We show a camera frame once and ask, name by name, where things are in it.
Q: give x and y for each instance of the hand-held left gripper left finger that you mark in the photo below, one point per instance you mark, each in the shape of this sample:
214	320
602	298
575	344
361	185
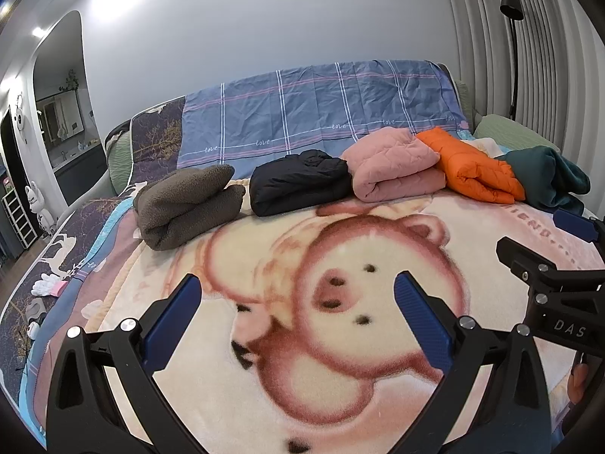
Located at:
172	321

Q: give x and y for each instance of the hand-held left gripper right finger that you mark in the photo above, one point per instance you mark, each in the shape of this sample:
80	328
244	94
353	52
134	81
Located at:
423	321

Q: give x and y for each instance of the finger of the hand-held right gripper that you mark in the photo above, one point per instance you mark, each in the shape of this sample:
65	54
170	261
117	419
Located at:
574	224
524	255

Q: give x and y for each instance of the olive fleece jacket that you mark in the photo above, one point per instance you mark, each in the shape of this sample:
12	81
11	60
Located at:
184	203

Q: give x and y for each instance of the person's right hand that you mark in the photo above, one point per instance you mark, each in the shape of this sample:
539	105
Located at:
577	380

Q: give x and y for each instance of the teal folded garment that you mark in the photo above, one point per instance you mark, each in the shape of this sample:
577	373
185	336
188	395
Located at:
543	170

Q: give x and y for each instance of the cream bear print blanket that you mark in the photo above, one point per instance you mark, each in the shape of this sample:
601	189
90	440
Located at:
331	340

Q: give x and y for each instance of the orange puffer jacket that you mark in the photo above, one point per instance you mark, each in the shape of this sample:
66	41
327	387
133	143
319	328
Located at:
472	165

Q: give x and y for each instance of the green pillow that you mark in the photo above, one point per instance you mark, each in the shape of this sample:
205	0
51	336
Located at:
510	130

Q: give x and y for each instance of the cream folded cloth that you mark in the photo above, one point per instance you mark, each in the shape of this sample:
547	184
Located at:
482	144

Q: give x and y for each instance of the white glove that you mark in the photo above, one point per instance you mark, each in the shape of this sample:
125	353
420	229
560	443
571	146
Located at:
43	283

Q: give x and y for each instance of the small grey cloth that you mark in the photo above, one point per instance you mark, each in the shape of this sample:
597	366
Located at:
37	311

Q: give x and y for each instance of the white pleated curtain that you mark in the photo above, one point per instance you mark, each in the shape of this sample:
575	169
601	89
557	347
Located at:
557	80

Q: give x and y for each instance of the pink quilted jacket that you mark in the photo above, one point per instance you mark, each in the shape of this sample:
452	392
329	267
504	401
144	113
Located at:
392	165

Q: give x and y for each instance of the dark vanity cabinet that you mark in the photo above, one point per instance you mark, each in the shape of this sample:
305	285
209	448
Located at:
80	170

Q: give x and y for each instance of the white shelf rack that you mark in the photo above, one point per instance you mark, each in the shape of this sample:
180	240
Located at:
19	220

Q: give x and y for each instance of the black puffer jacket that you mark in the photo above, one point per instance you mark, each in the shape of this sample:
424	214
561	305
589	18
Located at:
298	179

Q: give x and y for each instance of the dark tree print sheet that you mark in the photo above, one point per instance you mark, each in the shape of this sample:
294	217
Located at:
156	127

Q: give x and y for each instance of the black floor lamp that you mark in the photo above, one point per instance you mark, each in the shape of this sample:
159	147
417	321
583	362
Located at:
512	2

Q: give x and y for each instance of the blue plaid bed sheet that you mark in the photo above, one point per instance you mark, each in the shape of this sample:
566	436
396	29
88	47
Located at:
307	104

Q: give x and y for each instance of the green hanging plant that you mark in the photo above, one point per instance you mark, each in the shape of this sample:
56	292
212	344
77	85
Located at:
70	80

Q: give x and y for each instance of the wall mirror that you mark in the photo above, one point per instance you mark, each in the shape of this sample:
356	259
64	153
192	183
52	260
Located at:
59	116

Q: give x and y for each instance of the white bear wall ornament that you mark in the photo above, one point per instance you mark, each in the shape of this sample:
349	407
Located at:
20	116

